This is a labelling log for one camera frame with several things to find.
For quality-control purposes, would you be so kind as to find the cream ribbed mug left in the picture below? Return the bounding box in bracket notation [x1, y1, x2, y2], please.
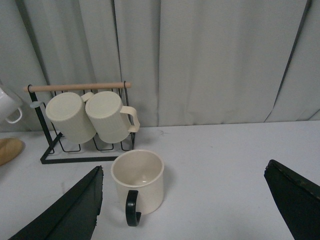
[45, 92, 97, 144]

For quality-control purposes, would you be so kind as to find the white enamel mug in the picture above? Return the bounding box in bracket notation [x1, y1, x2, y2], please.
[0, 84, 23, 124]

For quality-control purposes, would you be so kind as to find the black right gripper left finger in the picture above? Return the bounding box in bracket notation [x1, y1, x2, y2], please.
[10, 166, 104, 240]

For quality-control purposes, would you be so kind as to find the black wire cup rack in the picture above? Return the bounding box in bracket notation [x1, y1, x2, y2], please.
[23, 81, 136, 165]

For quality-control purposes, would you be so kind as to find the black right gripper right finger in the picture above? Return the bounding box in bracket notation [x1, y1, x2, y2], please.
[264, 159, 320, 240]

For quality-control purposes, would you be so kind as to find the cream ribbed mug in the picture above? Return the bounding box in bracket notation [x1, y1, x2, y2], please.
[45, 92, 97, 144]
[85, 91, 140, 144]

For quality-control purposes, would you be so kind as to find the cream ribbed mug right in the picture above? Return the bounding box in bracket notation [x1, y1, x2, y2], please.
[85, 91, 140, 144]

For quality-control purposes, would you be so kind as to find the grey curtain backdrop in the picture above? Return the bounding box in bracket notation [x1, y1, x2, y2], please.
[0, 0, 320, 132]

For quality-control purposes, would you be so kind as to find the wooden mug tree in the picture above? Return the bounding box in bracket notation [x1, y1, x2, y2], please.
[0, 137, 25, 166]

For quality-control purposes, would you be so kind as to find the cream cup with black handle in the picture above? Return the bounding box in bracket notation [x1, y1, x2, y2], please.
[111, 149, 165, 227]

